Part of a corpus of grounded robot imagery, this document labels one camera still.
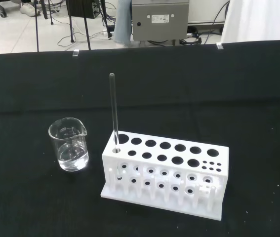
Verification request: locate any person's shoe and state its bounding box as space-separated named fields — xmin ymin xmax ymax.
xmin=20 ymin=2 xmax=41 ymax=17

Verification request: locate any white hanging cloth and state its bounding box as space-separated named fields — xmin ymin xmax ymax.
xmin=220 ymin=0 xmax=280 ymax=45

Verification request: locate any person's leg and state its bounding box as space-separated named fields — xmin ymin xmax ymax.
xmin=113 ymin=0 xmax=133 ymax=48

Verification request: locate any black tripod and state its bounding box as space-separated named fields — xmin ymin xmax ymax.
xmin=33 ymin=0 xmax=91 ymax=52

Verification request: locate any white floor cable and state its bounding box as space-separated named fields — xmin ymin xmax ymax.
xmin=57 ymin=14 xmax=111 ymax=47

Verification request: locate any black bench cloth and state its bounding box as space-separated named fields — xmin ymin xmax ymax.
xmin=0 ymin=39 xmax=280 ymax=237

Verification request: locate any glass beaker with water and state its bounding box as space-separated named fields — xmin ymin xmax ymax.
xmin=47 ymin=118 xmax=90 ymax=172

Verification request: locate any grey metal cabinet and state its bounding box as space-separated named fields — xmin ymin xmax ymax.
xmin=131 ymin=0 xmax=189 ymax=47

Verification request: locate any white power strip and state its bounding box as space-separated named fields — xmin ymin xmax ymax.
xmin=95 ymin=29 xmax=113 ymax=38

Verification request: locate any black floor cable bundle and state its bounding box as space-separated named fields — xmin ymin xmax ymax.
xmin=179 ymin=0 xmax=230 ymax=46

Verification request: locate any white test tube rack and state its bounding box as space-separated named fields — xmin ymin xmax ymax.
xmin=99 ymin=130 xmax=230 ymax=221

